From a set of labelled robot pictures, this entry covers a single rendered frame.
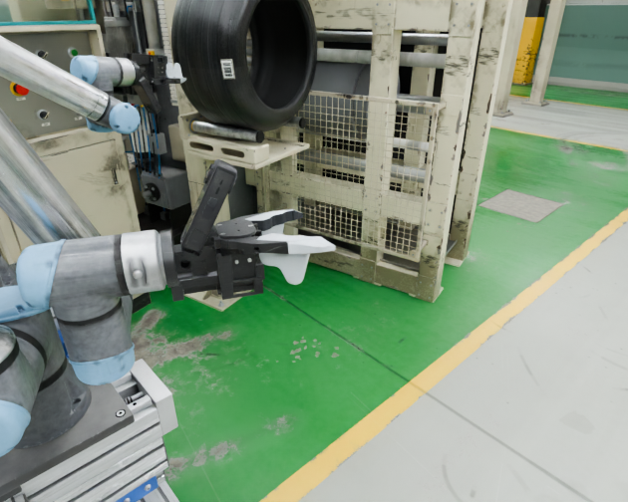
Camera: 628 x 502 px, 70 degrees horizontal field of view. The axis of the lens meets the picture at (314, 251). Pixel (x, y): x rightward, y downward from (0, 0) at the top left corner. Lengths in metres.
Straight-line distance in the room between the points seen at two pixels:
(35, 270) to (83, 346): 0.11
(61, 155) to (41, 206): 1.31
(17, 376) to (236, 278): 0.29
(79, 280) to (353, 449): 1.27
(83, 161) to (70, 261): 1.48
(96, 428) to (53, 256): 0.37
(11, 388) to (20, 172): 0.26
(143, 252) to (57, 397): 0.36
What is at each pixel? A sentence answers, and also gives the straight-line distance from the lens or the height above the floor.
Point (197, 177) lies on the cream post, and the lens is 2.13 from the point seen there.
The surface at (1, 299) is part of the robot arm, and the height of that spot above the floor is 0.95.
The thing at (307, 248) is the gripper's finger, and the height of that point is 1.07.
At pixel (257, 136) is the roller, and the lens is 1.72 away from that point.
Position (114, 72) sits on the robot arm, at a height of 1.17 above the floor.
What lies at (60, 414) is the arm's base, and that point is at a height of 0.75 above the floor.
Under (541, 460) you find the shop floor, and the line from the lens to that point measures 1.81.
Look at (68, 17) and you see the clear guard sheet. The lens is 2.04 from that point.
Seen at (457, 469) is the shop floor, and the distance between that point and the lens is 1.69.
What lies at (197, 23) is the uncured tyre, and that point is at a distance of 1.67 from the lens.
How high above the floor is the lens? 1.31
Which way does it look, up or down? 28 degrees down
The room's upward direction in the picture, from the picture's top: straight up
